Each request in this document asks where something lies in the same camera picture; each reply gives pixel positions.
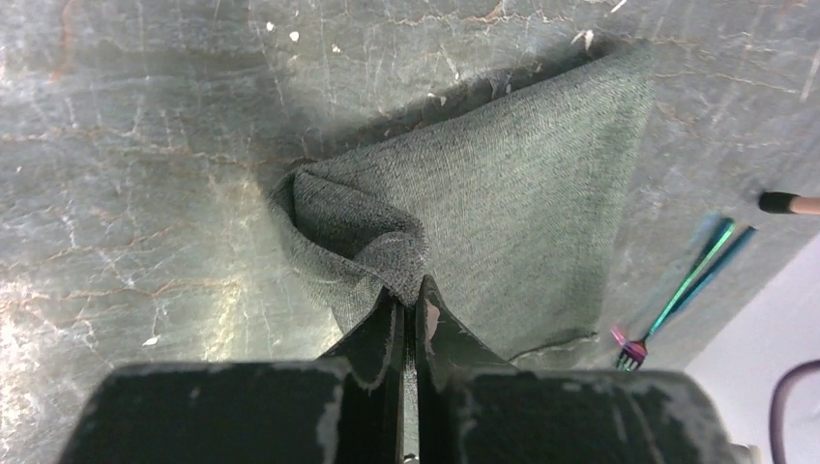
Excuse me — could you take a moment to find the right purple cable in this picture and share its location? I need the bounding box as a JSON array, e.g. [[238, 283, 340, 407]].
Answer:
[[768, 360, 820, 464]]

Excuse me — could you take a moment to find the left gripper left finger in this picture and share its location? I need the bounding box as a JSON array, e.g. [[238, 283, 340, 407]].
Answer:
[[59, 292, 405, 463]]

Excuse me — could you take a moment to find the pink music stand tripod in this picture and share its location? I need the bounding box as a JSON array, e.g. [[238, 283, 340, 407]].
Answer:
[[757, 191, 820, 216]]

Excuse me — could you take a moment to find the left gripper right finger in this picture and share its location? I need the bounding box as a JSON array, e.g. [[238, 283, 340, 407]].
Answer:
[[415, 276, 735, 463]]

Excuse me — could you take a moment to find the grey cloth napkin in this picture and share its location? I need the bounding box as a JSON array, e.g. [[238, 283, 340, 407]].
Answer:
[[270, 43, 655, 359]]

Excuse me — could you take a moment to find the purple plastic utensil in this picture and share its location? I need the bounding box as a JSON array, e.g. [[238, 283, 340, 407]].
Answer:
[[611, 328, 649, 371]]

